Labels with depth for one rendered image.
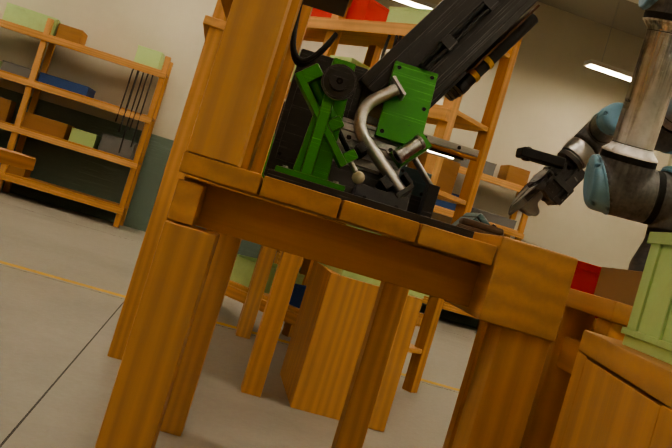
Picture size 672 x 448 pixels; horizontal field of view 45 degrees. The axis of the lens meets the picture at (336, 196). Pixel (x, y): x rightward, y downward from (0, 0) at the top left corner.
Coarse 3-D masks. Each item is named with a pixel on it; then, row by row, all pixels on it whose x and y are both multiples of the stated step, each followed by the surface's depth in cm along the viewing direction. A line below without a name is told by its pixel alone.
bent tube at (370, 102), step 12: (396, 84) 200; (372, 96) 199; (384, 96) 199; (360, 108) 198; (372, 108) 199; (360, 120) 196; (360, 132) 196; (372, 144) 195; (372, 156) 195; (384, 156) 196; (384, 168) 194; (396, 180) 194; (396, 192) 194
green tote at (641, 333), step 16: (656, 240) 117; (656, 256) 115; (656, 272) 115; (640, 288) 119; (656, 288) 113; (640, 304) 117; (656, 304) 112; (640, 320) 115; (656, 320) 110; (624, 336) 119; (640, 336) 113; (656, 336) 109; (656, 352) 108
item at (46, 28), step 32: (32, 32) 985; (64, 32) 1001; (0, 64) 1017; (128, 64) 1000; (160, 64) 1028; (32, 96) 1030; (64, 96) 990; (160, 96) 1052; (32, 128) 997; (64, 128) 1000; (128, 160) 1006; (64, 192) 991; (128, 192) 1006
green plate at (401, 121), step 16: (400, 64) 206; (400, 80) 205; (416, 80) 205; (432, 80) 206; (416, 96) 204; (432, 96) 205; (384, 112) 202; (400, 112) 202; (416, 112) 203; (384, 128) 201; (400, 128) 201; (416, 128) 202; (400, 144) 201
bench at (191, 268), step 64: (192, 192) 137; (256, 192) 137; (320, 192) 138; (192, 256) 136; (320, 256) 146; (384, 256) 147; (448, 256) 148; (192, 320) 141; (384, 320) 279; (128, 384) 135; (192, 384) 274; (512, 384) 140
